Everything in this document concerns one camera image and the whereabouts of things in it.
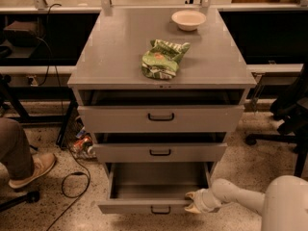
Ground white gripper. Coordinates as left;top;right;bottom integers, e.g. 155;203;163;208
185;189;222;214

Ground grey bottom drawer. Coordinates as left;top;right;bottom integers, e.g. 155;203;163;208
98;162;214;215

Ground grey drawer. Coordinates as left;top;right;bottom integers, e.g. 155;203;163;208
78;105;244;133
98;162;214;215
93;143;227;163

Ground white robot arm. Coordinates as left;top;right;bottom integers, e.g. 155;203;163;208
185;175;308;231

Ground grey top drawer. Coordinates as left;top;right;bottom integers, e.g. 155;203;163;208
78;105;244;133

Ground grey middle drawer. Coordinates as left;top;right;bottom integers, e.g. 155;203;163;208
93;143;227;163

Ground grey drawer cabinet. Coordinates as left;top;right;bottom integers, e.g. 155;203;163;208
66;7;257;188

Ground black office chair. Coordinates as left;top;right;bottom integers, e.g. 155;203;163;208
245;63;308;177

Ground green chip bag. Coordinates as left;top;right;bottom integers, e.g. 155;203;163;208
141;39;191;80

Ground tan shoe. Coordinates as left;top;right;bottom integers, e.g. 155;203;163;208
9;153;57;190

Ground black chair base left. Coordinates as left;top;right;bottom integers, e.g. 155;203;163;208
0;191;40;212

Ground white bowl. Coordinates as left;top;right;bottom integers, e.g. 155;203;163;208
171;10;206;32

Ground brown trouser leg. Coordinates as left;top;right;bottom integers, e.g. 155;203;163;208
0;117;34;180

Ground dark box on shelf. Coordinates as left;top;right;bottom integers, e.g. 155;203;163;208
3;21;44;47

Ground black floor cable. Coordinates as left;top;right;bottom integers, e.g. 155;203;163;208
44;144;91;231

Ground wire trash basket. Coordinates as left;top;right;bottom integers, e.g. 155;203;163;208
62;109;96;160

